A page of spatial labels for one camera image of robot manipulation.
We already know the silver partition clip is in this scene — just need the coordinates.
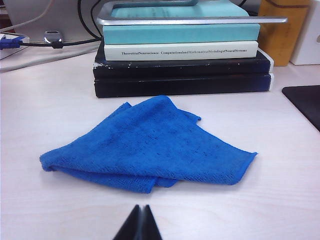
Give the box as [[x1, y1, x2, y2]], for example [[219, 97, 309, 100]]
[[44, 30, 63, 44]]

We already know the black book with chipped corner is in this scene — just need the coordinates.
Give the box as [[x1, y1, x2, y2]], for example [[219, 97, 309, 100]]
[[92, 44, 275, 79]]

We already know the black mouse pad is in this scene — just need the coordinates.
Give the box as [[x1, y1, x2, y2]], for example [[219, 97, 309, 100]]
[[281, 85, 320, 132]]

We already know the grey desk partition panel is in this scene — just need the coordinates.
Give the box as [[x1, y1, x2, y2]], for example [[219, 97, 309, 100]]
[[2, 0, 101, 43]]

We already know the black VGA cable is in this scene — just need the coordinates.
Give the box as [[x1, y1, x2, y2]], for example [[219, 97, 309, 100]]
[[18, 37, 103, 50]]

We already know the wooden block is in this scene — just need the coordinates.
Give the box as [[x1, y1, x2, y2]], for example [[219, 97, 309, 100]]
[[257, 0, 312, 67]]

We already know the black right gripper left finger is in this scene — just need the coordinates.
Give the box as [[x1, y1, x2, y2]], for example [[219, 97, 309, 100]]
[[112, 204, 144, 240]]

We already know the white neuroscience book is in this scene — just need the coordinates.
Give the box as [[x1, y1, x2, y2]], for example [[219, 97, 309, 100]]
[[103, 41, 259, 61]]

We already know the silver monitor stand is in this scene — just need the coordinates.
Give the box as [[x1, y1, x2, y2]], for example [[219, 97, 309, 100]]
[[96, 0, 288, 26]]

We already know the blue VGA connector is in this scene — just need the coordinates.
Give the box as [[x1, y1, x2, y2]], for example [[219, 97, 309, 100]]
[[0, 34, 26, 51]]

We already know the thick white cable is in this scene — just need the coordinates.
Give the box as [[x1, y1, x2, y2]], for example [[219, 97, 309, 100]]
[[0, 46, 101, 74]]

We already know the white box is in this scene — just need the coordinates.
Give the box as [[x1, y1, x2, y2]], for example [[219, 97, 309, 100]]
[[289, 0, 320, 66]]

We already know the black power cable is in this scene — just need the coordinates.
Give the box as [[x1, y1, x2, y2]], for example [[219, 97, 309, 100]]
[[76, 0, 101, 41], [89, 0, 102, 38]]

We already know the teal book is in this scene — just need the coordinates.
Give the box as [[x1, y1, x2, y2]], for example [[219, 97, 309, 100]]
[[102, 4, 261, 45]]

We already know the thin white cable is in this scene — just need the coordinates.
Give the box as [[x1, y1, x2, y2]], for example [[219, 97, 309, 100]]
[[0, 0, 59, 35]]

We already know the blue microfiber rag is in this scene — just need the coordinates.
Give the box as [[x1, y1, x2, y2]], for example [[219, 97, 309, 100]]
[[39, 94, 259, 195]]

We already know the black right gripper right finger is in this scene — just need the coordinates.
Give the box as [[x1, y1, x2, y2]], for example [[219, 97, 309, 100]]
[[142, 204, 164, 240]]

